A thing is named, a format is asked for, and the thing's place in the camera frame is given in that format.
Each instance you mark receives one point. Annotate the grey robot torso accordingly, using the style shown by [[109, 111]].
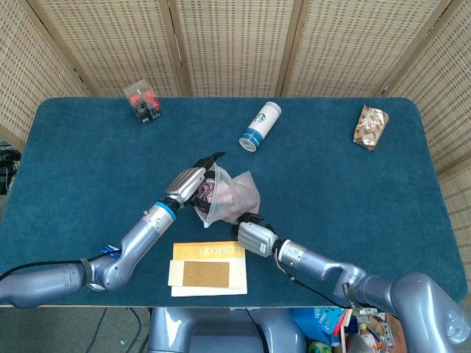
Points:
[[206, 331]]

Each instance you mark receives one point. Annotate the clear box of binder clips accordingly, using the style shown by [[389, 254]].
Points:
[[143, 101]]

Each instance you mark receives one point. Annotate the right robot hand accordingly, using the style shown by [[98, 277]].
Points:
[[255, 237]]

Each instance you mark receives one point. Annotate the box of assorted packets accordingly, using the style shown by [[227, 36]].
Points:
[[371, 331]]

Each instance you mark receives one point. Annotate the clear plastic zip bag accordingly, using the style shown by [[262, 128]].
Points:
[[235, 198]]

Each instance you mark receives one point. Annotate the brown and beige card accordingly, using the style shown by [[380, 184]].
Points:
[[206, 274]]

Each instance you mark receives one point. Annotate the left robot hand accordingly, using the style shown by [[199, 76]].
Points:
[[184, 184]]

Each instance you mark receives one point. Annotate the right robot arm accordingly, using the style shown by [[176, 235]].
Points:
[[416, 298]]

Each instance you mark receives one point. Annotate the wicker folding screen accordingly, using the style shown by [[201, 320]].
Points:
[[235, 44]]

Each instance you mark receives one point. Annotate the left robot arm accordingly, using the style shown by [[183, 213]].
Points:
[[136, 239]]

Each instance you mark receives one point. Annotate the white Starbucks tumbler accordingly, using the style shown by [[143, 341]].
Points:
[[259, 125]]

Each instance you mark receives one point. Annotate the orange Lexicon notebook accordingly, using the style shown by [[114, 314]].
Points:
[[206, 252]]

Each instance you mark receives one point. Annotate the gold foil snack packet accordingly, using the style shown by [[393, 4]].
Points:
[[371, 127]]

